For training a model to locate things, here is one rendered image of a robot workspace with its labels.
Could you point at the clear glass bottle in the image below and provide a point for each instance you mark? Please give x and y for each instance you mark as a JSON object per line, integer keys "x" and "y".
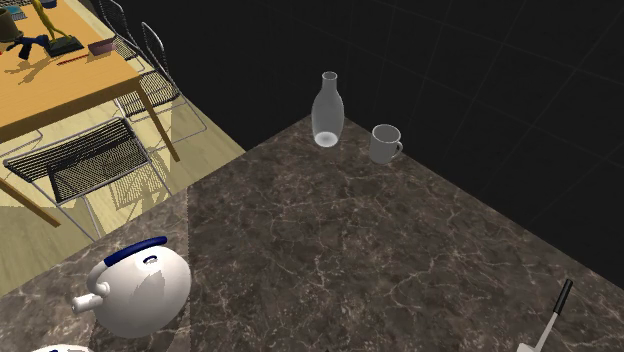
{"x": 327, "y": 113}

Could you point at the grey mug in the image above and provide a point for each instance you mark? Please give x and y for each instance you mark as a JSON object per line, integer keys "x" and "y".
{"x": 383, "y": 144}

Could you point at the black mesh metal chair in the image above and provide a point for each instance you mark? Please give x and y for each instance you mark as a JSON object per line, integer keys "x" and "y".
{"x": 88, "y": 163}
{"x": 119, "y": 34}
{"x": 151, "y": 88}

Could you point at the wooden dining table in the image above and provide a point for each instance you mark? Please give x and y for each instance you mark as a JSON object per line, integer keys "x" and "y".
{"x": 58, "y": 88}

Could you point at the white round object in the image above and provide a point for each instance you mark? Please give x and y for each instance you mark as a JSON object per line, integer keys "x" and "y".
{"x": 61, "y": 349}

